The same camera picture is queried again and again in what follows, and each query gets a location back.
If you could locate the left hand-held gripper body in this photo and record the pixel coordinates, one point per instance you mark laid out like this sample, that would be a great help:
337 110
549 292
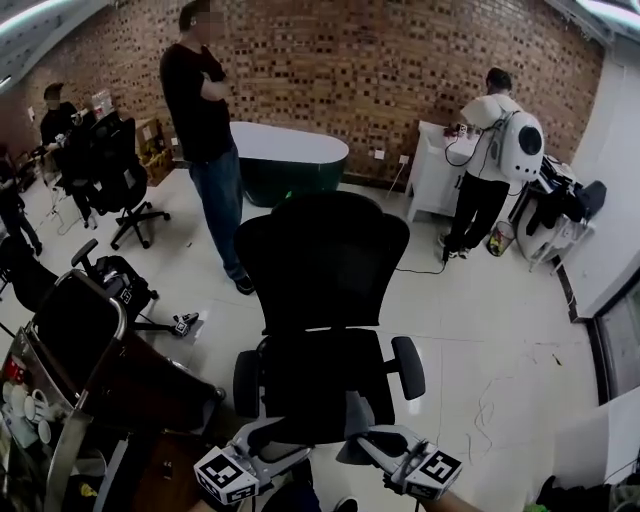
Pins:
225 475

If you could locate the black bag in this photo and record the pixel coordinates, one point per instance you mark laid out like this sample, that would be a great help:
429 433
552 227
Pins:
592 197

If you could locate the spare hand-held gripper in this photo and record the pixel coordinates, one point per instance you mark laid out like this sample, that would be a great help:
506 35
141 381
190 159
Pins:
184 324

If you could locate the white dome backpack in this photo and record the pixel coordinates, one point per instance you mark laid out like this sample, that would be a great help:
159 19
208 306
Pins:
522 145

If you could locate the ceiling light strip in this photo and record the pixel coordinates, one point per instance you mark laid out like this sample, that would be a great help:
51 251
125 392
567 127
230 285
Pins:
610 7
45 12

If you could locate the red box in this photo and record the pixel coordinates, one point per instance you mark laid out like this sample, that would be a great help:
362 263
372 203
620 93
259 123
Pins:
12 369

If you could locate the group of white mugs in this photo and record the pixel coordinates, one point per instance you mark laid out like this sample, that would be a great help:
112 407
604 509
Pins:
27 405

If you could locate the white rack with clothes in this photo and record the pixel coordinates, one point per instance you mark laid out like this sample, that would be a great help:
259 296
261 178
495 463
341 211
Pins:
547 220

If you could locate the metal frame black chair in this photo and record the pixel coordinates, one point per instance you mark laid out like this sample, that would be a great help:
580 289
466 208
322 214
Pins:
75 330

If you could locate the red items on cabinet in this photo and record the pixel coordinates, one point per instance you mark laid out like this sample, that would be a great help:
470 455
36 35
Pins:
456 130

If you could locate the person's own leg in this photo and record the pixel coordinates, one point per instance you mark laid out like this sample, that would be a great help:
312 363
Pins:
300 492

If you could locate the brown wooden table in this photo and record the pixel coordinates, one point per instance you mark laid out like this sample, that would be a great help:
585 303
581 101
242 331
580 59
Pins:
160 380

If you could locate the black office chair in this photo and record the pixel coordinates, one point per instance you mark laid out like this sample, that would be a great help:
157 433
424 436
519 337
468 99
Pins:
115 165

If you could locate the white and dark green bathtub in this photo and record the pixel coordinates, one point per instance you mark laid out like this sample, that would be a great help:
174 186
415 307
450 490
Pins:
285 155

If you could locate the stacked cardboard boxes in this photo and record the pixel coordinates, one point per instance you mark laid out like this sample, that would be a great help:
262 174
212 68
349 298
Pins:
152 150

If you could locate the metal shelf cart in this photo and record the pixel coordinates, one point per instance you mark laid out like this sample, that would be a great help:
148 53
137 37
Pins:
70 450

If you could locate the dark glass door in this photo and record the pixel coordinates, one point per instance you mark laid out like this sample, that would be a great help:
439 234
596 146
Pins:
620 345

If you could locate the white cabinet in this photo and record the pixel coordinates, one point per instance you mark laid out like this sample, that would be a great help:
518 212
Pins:
430 175

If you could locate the black mesh chair with armrests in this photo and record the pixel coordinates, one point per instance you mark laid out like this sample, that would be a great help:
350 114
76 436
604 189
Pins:
320 260

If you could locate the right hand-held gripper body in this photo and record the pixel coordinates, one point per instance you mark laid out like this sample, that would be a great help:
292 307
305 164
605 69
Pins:
432 472

